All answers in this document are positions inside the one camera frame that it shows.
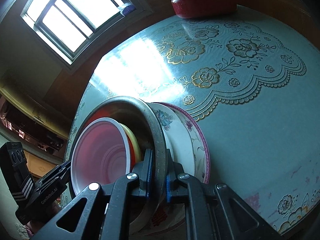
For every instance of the blue object on windowsill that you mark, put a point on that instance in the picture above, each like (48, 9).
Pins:
(126, 8)

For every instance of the white plate red characters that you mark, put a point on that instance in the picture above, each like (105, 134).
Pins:
(178, 135)

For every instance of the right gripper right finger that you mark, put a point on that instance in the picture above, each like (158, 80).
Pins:
(214, 211)

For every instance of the small white rose dish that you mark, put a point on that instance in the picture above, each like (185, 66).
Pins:
(168, 144)

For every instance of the wooden cabinet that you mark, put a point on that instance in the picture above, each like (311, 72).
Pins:
(42, 132)

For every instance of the large purple floral plate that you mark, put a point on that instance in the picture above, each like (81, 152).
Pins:
(200, 147)

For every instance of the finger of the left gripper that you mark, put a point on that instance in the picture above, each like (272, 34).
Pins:
(58, 172)

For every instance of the floral plastic tablecloth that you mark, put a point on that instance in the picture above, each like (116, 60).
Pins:
(250, 82)

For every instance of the red plastic bowl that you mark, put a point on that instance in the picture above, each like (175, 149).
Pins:
(102, 154)

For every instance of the stainless steel bowl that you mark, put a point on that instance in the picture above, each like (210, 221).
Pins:
(139, 117)

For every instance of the red pot with lid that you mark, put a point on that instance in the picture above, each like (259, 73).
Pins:
(187, 9)

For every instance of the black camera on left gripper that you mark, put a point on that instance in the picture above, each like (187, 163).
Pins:
(15, 171)

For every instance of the window with frame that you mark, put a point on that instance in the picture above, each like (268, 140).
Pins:
(72, 28)

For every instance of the yellow bowl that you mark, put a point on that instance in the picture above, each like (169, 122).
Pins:
(134, 146)

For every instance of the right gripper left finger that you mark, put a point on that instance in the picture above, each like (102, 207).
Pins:
(102, 211)

